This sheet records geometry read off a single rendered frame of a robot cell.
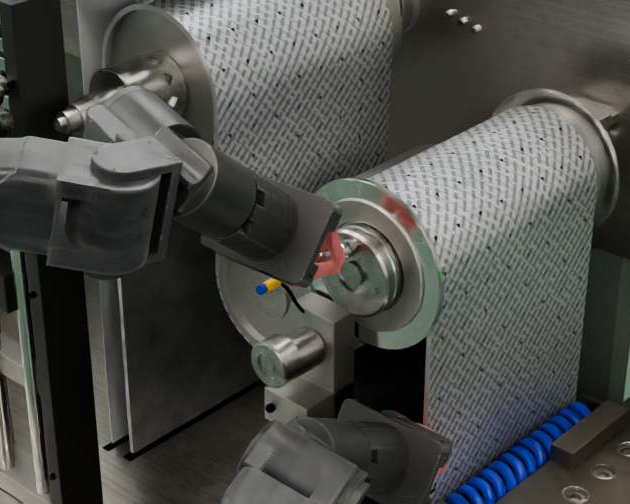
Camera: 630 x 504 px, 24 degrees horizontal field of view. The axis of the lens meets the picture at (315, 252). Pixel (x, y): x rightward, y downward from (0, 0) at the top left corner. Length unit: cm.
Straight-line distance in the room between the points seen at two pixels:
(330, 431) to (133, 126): 27
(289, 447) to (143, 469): 54
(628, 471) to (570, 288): 17
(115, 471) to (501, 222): 54
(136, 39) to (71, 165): 39
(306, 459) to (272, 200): 18
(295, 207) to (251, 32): 27
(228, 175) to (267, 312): 33
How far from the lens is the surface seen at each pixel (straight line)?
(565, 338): 136
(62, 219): 99
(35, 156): 95
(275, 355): 117
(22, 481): 151
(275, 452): 102
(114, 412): 156
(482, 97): 148
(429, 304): 115
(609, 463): 135
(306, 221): 105
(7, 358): 144
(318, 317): 120
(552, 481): 132
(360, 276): 116
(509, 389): 131
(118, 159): 95
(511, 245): 122
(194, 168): 98
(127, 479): 153
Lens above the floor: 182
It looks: 28 degrees down
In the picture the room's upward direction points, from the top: straight up
